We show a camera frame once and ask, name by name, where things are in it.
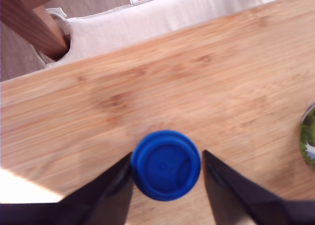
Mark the wooden ladder-back chair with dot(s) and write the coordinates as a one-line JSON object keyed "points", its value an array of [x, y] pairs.
{"points": [[27, 20]]}

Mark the white chair seat cushion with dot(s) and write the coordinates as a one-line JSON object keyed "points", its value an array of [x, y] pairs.
{"points": [[137, 25]]}

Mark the blue coffee capsule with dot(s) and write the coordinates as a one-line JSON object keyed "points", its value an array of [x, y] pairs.
{"points": [[166, 164]]}

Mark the green cartoon print mug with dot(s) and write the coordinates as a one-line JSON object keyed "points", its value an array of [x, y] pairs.
{"points": [[308, 138]]}

